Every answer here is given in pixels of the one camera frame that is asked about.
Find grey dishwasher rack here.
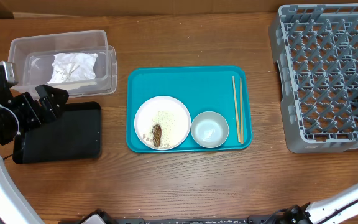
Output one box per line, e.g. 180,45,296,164
269,3,358,153

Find brown food scrap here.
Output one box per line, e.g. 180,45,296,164
152,124,162,147

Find white napkin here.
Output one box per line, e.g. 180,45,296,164
47,53,98,84

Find grey bowl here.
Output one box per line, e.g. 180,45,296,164
191,111,229,149

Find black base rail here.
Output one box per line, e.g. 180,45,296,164
59,208,291,224

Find clear plastic bin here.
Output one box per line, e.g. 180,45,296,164
8,30,117,98

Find teal serving tray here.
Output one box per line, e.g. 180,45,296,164
126,65,253,153

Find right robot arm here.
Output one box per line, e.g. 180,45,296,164
277,183,358,224

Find brown cardboard backdrop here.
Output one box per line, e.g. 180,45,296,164
0,0,358,19

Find large white plate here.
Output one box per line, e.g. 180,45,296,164
134,96,191,151

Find black plastic tray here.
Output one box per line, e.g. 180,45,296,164
12,102,102,164

